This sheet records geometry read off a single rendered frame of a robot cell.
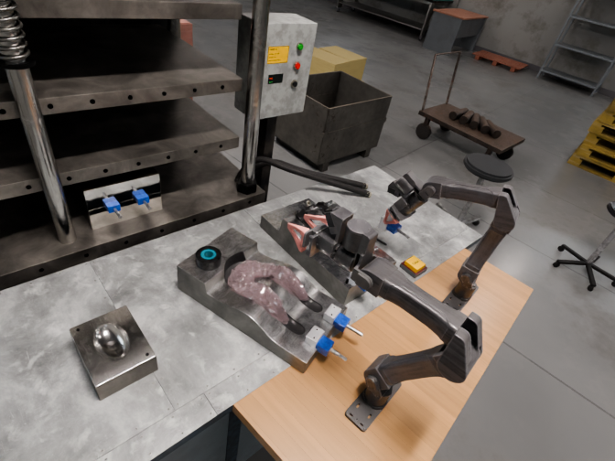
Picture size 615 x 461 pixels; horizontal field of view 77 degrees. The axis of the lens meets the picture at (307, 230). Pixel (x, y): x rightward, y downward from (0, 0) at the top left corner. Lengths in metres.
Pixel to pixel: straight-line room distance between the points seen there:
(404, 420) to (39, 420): 0.92
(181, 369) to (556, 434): 1.98
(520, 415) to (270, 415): 1.65
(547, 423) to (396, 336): 1.38
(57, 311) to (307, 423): 0.80
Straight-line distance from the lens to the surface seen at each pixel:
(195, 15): 1.50
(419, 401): 1.26
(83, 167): 1.52
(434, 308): 0.87
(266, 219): 1.55
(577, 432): 2.66
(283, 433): 1.11
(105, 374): 1.13
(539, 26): 10.65
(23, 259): 1.59
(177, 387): 1.16
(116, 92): 1.43
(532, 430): 2.50
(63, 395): 1.21
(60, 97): 1.40
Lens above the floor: 1.82
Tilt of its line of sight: 39 degrees down
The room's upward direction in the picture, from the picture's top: 12 degrees clockwise
